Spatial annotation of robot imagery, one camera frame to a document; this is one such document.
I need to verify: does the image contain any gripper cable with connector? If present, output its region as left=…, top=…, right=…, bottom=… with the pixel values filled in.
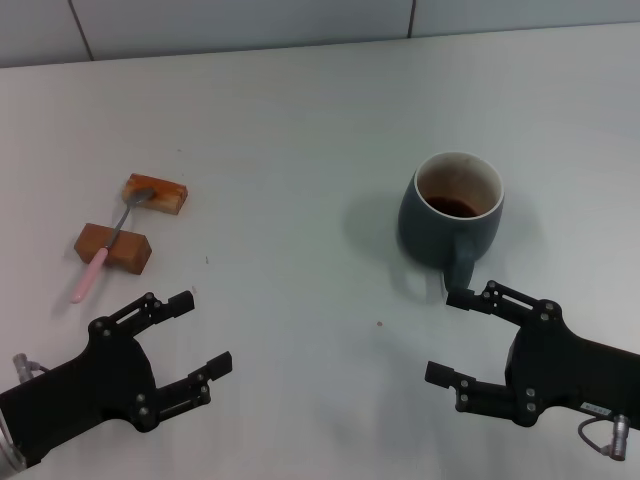
left=12, top=353, right=50, bottom=384
left=577, top=413, right=629, bottom=460

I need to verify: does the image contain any left gripper cable with connector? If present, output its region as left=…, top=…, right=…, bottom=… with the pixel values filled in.
left=12, top=353, right=50, bottom=384

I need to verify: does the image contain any dark coffee liquid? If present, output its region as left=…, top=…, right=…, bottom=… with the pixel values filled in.
left=424, top=195, right=480, bottom=220

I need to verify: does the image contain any grey ceramic cup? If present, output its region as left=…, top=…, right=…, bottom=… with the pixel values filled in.
left=397, top=150, right=506, bottom=304

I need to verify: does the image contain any brown wooden block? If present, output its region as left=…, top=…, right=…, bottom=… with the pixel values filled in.
left=73, top=222, right=153, bottom=276

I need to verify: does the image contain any right gripper cable with connector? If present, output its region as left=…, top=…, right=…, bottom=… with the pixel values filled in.
left=577, top=413, right=629, bottom=460

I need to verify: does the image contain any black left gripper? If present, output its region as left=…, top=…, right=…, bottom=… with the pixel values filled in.
left=0, top=289, right=235, bottom=469

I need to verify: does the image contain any pink handled metal spoon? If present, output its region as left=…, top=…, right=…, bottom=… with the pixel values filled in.
left=69, top=187, right=156, bottom=305

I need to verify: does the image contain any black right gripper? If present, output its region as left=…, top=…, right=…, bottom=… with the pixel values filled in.
left=424, top=279, right=640, bottom=428

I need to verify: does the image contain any light grooved wooden block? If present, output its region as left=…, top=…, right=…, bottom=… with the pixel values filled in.
left=121, top=172, right=190, bottom=217

